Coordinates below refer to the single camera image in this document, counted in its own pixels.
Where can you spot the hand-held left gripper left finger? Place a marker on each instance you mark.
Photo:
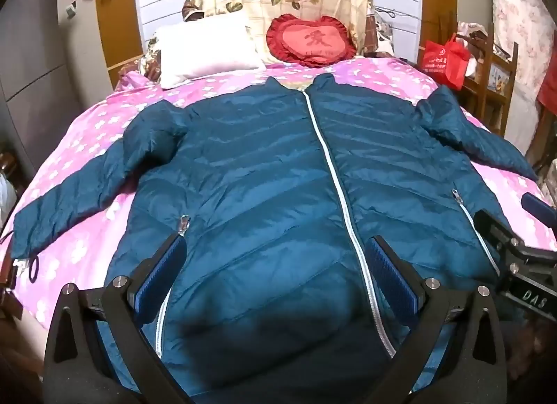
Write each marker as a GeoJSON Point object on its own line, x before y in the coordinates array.
{"type": "Point", "coordinates": [163, 267]}

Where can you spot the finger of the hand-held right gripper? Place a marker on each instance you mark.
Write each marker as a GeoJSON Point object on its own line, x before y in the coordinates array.
{"type": "Point", "coordinates": [494, 225]}
{"type": "Point", "coordinates": [537, 204]}

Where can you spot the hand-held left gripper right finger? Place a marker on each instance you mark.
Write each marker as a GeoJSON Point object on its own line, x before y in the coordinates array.
{"type": "Point", "coordinates": [391, 275]}

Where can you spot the teal puffer jacket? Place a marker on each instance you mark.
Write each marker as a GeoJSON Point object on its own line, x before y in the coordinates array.
{"type": "Point", "coordinates": [270, 178]}

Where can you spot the red cloth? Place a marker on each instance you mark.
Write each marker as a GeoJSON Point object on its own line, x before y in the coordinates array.
{"type": "Point", "coordinates": [549, 82]}

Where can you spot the pink floral bedsheet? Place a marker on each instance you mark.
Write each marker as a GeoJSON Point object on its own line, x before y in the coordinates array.
{"type": "Point", "coordinates": [82, 160]}

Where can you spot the wooden chair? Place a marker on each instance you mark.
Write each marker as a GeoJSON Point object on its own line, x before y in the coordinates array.
{"type": "Point", "coordinates": [496, 77]}

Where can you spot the white plastic bag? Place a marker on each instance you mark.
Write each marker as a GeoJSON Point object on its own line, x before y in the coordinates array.
{"type": "Point", "coordinates": [6, 197]}

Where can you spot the red shopping bag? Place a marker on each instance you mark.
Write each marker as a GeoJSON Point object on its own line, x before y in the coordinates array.
{"type": "Point", "coordinates": [444, 60]}

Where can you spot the pale floral curtain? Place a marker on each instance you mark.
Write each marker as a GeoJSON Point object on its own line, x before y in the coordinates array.
{"type": "Point", "coordinates": [518, 8]}

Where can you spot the white pillow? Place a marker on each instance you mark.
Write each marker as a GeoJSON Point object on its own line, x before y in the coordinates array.
{"type": "Point", "coordinates": [204, 49]}

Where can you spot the grey wardrobe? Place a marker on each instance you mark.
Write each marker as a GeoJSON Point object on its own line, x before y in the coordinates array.
{"type": "Point", "coordinates": [35, 64]}

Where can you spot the red heart cushion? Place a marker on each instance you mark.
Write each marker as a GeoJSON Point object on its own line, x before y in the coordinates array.
{"type": "Point", "coordinates": [311, 41]}

